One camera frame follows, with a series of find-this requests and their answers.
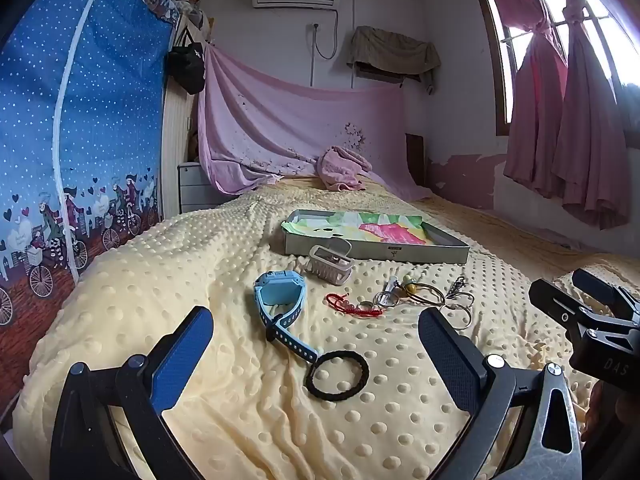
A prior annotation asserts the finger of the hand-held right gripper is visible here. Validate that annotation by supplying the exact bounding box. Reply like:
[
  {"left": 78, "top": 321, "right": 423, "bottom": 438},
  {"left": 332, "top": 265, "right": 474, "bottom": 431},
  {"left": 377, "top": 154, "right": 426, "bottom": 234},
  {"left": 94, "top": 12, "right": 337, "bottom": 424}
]
[
  {"left": 571, "top": 268, "right": 640, "bottom": 317},
  {"left": 528, "top": 279, "right": 640, "bottom": 343}
]

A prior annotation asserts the painted paper sheet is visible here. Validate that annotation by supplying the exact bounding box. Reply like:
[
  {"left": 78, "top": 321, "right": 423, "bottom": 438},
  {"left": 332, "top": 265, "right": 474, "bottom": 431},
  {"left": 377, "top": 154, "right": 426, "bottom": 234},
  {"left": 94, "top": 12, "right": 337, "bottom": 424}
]
[{"left": 287, "top": 210, "right": 442, "bottom": 247}]

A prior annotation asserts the brown wooden board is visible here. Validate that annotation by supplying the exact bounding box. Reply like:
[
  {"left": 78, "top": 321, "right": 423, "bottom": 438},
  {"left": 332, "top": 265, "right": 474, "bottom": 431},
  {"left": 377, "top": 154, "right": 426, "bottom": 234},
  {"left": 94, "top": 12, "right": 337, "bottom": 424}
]
[{"left": 404, "top": 132, "right": 427, "bottom": 187}]

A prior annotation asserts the black bag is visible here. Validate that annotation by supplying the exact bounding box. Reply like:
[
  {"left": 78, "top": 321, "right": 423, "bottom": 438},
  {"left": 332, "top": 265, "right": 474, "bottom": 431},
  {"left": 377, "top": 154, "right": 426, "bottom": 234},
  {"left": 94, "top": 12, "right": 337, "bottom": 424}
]
[{"left": 165, "top": 27, "right": 207, "bottom": 96}]

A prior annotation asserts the blue printed curtain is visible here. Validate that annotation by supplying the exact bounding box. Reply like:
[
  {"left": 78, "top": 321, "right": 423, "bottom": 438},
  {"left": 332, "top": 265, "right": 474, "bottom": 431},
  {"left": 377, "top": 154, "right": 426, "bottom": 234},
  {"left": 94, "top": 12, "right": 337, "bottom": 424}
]
[{"left": 0, "top": 0, "right": 183, "bottom": 401}]

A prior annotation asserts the thin brown hair tie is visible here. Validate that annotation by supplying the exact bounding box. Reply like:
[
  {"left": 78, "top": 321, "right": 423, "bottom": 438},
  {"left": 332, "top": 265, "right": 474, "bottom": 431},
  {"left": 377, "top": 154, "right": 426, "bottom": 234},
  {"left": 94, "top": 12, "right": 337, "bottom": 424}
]
[{"left": 401, "top": 275, "right": 446, "bottom": 307}]

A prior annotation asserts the grey metal tray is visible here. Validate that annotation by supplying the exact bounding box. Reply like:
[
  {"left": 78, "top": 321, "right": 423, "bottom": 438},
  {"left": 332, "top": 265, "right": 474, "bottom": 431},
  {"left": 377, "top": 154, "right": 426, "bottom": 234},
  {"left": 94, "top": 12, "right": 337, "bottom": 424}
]
[{"left": 282, "top": 208, "right": 471, "bottom": 265}]

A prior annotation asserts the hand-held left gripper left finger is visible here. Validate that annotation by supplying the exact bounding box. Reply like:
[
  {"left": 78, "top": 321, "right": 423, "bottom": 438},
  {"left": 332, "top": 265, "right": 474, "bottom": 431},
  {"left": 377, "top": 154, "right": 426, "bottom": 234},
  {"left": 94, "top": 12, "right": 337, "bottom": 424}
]
[{"left": 50, "top": 306, "right": 216, "bottom": 480}]

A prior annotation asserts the beige wooden wardrobe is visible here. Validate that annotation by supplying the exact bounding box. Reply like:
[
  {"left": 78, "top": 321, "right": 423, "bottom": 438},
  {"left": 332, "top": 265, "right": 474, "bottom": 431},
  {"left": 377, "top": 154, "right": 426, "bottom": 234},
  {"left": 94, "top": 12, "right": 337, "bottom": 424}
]
[{"left": 161, "top": 9, "right": 212, "bottom": 222}]

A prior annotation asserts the blue smartwatch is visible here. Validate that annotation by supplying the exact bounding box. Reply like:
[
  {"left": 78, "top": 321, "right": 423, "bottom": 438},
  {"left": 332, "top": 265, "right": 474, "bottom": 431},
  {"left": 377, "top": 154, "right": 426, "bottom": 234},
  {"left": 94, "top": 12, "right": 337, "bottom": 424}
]
[{"left": 253, "top": 271, "right": 321, "bottom": 365}]

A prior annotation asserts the beige hair claw clip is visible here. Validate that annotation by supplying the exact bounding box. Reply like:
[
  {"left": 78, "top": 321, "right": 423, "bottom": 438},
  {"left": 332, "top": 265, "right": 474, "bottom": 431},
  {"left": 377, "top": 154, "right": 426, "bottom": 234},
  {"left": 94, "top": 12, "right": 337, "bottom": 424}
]
[{"left": 307, "top": 239, "right": 355, "bottom": 286}]

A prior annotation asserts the pink bed sheet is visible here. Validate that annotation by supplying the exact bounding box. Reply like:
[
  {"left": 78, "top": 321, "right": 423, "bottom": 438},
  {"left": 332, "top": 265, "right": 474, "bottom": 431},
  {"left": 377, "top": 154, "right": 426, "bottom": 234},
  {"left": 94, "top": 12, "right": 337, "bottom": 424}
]
[{"left": 197, "top": 44, "right": 432, "bottom": 202}]

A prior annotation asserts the pink towel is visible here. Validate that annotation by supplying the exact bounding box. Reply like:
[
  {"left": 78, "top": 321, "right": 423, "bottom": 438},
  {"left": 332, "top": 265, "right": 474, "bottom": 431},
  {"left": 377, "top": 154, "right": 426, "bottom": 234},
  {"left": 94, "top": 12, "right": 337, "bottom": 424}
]
[{"left": 317, "top": 145, "right": 374, "bottom": 192}]

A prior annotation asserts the black hair tie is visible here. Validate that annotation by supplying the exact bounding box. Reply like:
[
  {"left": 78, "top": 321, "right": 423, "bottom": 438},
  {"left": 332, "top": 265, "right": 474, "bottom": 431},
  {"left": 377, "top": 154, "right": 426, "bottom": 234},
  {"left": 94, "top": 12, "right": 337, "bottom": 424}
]
[{"left": 304, "top": 351, "right": 370, "bottom": 402}]

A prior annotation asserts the air conditioner power cord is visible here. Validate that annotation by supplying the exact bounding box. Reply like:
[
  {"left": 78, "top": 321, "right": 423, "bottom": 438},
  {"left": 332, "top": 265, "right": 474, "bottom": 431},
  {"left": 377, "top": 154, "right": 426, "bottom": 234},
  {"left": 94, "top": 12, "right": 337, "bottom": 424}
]
[{"left": 305, "top": 7, "right": 341, "bottom": 89}]

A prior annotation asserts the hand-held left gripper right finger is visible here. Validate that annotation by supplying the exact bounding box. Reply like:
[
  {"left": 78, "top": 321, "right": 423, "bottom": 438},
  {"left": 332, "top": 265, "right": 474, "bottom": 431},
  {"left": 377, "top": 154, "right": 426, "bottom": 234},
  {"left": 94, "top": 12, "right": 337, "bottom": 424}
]
[{"left": 417, "top": 307, "right": 583, "bottom": 480}]

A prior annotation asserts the grey drawer cabinet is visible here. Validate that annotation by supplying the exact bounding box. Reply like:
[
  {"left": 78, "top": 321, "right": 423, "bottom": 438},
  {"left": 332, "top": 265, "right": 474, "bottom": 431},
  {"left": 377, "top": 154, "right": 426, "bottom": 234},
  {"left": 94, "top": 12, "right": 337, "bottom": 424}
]
[{"left": 177, "top": 161, "right": 232, "bottom": 215}]

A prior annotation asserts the brown cloth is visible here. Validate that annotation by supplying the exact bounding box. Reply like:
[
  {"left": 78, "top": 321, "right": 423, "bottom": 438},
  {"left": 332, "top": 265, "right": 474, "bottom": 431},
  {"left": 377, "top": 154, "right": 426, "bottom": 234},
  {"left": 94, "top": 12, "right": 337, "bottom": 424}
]
[{"left": 347, "top": 25, "right": 442, "bottom": 94}]

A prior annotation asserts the red string bracelet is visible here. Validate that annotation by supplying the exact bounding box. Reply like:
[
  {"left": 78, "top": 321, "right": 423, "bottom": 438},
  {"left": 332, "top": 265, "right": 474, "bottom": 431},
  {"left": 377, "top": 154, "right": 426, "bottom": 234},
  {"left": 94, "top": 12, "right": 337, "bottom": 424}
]
[{"left": 326, "top": 293, "right": 384, "bottom": 319}]

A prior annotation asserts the keychain with metal clasp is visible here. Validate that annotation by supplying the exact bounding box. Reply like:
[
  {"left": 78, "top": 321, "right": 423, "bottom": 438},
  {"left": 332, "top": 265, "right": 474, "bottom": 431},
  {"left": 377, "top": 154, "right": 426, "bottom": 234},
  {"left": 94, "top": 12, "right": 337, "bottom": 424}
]
[{"left": 440, "top": 277, "right": 476, "bottom": 331}]

